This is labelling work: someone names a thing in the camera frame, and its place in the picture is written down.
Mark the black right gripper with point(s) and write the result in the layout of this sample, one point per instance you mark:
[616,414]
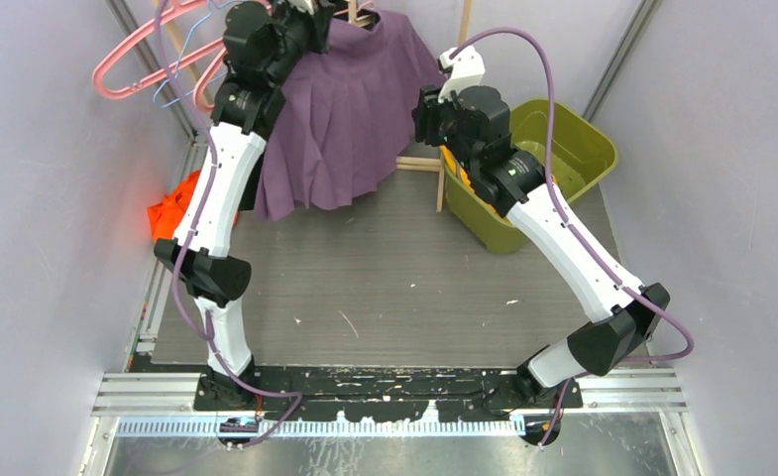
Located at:
[426,113]

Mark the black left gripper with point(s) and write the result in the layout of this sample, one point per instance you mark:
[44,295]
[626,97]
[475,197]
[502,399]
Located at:
[316,23]

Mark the yellow skirt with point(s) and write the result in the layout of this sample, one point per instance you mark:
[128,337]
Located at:
[450,167]

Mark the purple skirt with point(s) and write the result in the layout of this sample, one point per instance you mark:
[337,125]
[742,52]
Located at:
[347,117]

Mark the pink plastic hanger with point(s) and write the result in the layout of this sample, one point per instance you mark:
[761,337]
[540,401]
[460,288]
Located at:
[202,98]

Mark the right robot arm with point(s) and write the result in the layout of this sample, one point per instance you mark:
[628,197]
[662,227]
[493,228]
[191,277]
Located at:
[622,312]

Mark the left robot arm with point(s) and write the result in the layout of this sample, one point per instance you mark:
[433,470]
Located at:
[261,49]

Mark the black skirt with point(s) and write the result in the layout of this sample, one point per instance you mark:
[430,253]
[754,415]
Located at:
[250,190]

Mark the pink empty hanger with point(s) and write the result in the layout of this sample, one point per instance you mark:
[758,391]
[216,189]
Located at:
[137,42]

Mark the wooden clothes rack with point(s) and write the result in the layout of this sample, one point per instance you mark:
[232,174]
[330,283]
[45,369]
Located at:
[420,164]

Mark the green plastic basket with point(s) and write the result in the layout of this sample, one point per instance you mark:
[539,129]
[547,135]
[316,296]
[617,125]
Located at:
[582,156]

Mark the orange cloth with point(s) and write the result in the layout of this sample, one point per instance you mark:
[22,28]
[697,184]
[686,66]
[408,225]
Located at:
[165,216]

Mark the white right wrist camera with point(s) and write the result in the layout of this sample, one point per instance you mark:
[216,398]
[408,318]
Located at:
[463,69]

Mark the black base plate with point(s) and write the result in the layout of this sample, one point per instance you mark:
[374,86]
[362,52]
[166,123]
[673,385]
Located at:
[380,394]

